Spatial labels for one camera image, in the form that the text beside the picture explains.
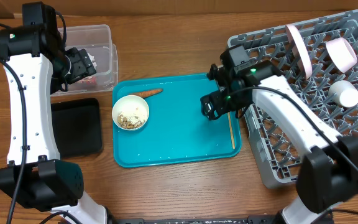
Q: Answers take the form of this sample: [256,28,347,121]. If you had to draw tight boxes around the cream bowl with food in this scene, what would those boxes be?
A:
[111,95,150,131]

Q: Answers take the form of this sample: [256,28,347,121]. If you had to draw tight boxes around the teal plastic tray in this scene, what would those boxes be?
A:
[112,73,242,168]

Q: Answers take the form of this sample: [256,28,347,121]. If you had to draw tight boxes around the pink shallow bowl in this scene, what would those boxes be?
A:
[326,37,357,73]

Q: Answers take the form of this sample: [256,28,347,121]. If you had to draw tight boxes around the grey dishwasher rack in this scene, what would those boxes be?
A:
[227,9,358,189]

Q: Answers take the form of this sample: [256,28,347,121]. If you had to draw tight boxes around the black rectangular tray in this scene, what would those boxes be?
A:
[51,98,103,159]

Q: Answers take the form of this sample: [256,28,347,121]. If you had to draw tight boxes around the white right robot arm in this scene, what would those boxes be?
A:
[200,60,358,223]

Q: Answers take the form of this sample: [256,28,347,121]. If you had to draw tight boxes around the orange carrot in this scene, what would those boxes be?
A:
[130,88,163,99]

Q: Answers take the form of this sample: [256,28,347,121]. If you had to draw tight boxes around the white napkin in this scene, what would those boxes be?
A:
[87,53,97,68]

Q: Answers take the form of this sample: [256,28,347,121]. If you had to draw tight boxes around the red foil wrapper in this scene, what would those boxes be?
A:
[83,77,97,85]

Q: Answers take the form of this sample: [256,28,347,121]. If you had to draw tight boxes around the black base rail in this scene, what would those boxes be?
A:
[108,215,282,224]

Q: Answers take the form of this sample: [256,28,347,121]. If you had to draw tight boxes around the clear plastic bin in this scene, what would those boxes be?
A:
[53,24,119,96]

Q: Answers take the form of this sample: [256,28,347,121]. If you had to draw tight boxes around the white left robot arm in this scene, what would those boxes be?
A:
[0,21,114,223]

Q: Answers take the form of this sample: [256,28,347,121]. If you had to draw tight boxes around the small white cup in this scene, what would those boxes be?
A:
[328,80,358,108]

